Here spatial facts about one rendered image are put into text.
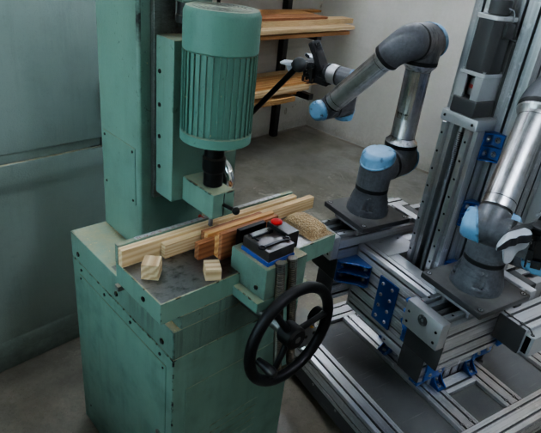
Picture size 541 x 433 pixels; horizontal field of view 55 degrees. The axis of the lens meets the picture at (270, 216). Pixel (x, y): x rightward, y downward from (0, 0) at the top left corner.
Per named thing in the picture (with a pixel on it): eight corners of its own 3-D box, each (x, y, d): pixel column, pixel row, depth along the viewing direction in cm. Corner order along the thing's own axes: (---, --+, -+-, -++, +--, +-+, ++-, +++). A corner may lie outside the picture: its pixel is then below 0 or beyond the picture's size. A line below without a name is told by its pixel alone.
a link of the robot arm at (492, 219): (534, 46, 125) (456, 227, 117) (585, 55, 120) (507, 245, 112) (529, 74, 135) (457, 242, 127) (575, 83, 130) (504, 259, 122)
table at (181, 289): (182, 350, 114) (183, 328, 111) (115, 282, 133) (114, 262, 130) (357, 265, 152) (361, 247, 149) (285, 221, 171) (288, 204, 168)
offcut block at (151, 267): (158, 280, 125) (158, 266, 123) (141, 279, 125) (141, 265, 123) (161, 270, 129) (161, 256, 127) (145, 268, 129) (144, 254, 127)
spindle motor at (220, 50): (207, 158, 119) (215, 13, 104) (165, 134, 130) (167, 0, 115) (264, 145, 130) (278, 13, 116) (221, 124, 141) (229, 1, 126)
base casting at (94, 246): (171, 362, 128) (172, 333, 124) (70, 255, 164) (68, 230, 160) (299, 299, 157) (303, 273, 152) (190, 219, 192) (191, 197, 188)
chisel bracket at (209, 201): (211, 225, 135) (213, 195, 131) (180, 204, 143) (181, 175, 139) (234, 218, 139) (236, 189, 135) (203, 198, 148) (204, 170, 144)
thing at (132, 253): (122, 268, 128) (121, 251, 126) (118, 265, 129) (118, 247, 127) (294, 210, 166) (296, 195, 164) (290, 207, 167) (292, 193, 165)
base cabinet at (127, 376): (167, 535, 161) (172, 363, 128) (84, 414, 197) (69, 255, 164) (274, 457, 189) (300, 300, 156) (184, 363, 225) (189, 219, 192)
